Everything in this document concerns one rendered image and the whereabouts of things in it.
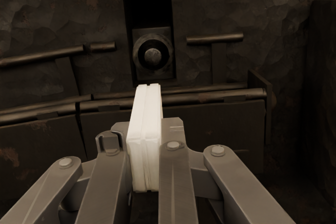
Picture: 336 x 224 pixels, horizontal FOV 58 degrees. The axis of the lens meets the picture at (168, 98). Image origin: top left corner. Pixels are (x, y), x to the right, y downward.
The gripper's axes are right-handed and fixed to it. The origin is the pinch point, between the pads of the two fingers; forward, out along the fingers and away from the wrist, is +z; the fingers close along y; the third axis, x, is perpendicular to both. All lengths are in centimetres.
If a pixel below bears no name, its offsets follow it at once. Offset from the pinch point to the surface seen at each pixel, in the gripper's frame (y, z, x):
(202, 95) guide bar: 4.7, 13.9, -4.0
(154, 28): -0.1, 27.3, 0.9
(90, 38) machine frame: -8.3, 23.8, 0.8
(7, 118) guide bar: -15.8, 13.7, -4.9
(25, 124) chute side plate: -13.7, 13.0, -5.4
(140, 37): -2.1, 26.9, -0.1
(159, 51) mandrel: 0.4, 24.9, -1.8
